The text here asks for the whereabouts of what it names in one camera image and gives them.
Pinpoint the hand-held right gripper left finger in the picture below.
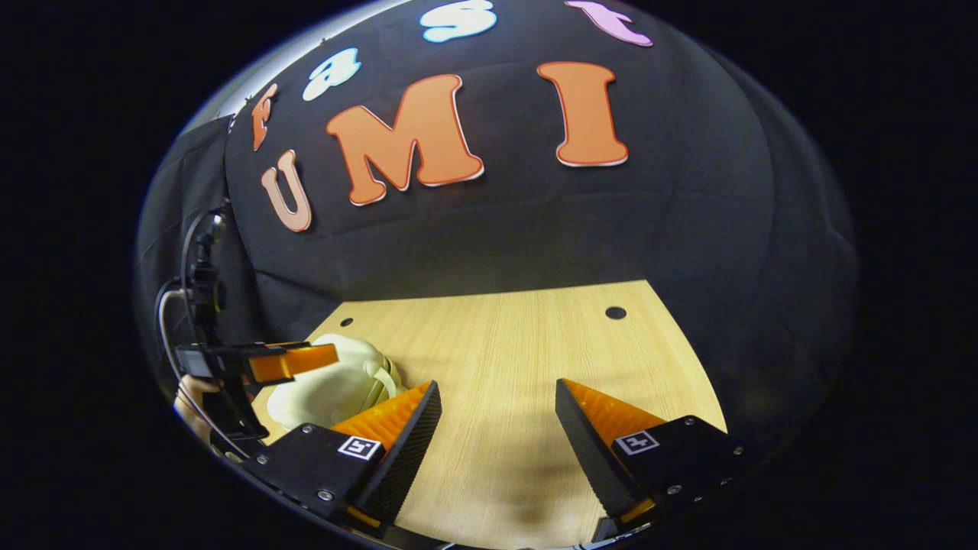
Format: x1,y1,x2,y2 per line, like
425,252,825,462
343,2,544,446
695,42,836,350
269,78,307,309
244,380,442,532

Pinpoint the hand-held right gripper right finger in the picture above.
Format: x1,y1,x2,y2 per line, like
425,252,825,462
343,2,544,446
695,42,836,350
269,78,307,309
555,378,746,539

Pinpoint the pale yellow suitcase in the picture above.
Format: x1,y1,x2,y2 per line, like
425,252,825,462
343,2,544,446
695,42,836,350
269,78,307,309
266,334,404,430

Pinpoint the white cable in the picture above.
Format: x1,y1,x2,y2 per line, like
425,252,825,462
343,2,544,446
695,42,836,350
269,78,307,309
155,279,230,459

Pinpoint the black cable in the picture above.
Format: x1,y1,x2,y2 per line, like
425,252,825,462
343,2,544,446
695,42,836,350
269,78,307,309
180,205,230,306

